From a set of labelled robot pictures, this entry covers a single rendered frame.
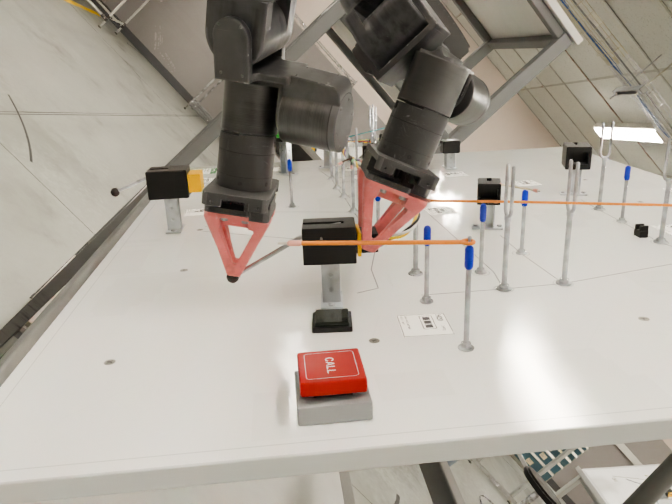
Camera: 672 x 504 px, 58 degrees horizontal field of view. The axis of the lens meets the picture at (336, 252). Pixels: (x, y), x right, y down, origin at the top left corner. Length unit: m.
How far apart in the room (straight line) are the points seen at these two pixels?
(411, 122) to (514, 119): 8.00
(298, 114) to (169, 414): 0.28
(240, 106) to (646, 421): 0.43
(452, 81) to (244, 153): 0.21
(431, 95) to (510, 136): 7.99
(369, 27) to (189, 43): 7.84
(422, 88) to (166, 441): 0.39
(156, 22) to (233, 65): 8.02
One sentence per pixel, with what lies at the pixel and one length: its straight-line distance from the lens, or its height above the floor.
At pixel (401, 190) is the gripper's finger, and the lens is 0.60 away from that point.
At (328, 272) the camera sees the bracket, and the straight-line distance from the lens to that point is 0.64.
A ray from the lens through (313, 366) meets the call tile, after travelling 0.47.
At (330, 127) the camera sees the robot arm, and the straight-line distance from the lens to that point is 0.56.
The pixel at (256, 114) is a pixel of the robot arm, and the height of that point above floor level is 1.18.
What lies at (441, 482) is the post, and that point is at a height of 0.99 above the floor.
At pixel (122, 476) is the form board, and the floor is 0.97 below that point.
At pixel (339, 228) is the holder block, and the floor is 1.16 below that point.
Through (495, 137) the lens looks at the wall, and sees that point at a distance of 8.53.
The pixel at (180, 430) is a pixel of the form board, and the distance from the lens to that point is 0.48.
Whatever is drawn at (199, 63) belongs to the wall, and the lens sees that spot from 8.42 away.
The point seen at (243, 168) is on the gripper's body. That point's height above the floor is 1.14.
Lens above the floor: 1.23
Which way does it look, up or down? 8 degrees down
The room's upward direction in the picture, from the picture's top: 48 degrees clockwise
